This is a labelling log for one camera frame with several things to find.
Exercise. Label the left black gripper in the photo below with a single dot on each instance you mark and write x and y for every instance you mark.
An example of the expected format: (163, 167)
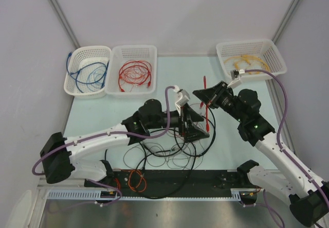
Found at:
(192, 131)

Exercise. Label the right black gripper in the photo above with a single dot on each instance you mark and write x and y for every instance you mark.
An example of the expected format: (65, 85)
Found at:
(211, 96)

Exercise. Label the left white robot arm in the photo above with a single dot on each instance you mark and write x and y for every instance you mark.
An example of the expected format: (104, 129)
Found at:
(64, 158)

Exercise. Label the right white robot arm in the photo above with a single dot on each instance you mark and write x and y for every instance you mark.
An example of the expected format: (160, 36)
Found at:
(301, 189)

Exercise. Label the right white plastic basket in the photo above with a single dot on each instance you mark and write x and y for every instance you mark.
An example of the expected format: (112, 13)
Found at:
(250, 54)

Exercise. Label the white plastic basket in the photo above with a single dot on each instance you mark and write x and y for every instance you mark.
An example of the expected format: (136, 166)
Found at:
(132, 71)
(250, 54)
(86, 70)

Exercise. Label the middle white plastic basket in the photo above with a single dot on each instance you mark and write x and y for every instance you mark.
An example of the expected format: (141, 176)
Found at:
(132, 71)

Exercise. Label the left white plastic basket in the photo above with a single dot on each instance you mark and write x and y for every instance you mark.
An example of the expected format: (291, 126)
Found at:
(86, 70)

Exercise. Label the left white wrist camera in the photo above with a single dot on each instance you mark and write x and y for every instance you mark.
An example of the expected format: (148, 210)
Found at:
(182, 97)

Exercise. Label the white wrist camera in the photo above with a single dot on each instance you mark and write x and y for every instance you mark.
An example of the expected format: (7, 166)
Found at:
(236, 76)
(182, 97)

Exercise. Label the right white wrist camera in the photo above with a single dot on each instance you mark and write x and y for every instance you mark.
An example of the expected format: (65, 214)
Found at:
(236, 76)

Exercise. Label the black mounting base plate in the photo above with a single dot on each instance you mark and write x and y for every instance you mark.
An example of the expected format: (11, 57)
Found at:
(176, 183)

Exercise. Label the white slotted cable duct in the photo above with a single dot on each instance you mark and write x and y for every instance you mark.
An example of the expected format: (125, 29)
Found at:
(59, 194)

